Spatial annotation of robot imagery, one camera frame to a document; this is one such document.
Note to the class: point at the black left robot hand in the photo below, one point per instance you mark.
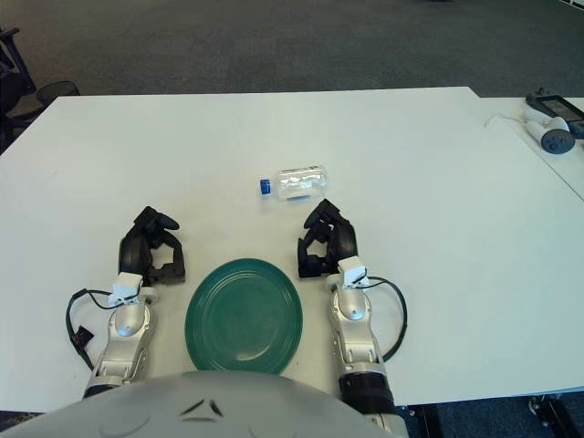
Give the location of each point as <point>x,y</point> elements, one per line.
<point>134,253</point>

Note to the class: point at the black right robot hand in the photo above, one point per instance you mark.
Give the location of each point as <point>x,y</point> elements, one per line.
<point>344,239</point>

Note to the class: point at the clear plastic bottle blue cap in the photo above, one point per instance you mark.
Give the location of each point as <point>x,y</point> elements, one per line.
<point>301,180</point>

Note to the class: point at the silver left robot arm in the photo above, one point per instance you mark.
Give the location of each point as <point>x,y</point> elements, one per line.
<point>130,319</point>

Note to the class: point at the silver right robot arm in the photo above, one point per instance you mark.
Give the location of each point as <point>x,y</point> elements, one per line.
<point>353,315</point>

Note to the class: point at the green round plate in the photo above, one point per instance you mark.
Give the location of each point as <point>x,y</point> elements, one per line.
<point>242,315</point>

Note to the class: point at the grey robot torso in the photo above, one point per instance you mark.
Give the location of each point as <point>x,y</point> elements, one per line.
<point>137,410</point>

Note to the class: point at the black office chair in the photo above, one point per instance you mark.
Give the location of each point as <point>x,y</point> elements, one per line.
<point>9,91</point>

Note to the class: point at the white grey VR controller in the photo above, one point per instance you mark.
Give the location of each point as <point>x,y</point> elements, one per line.
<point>554,141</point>

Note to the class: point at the black table leg base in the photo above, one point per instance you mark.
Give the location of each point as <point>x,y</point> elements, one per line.
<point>556,406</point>

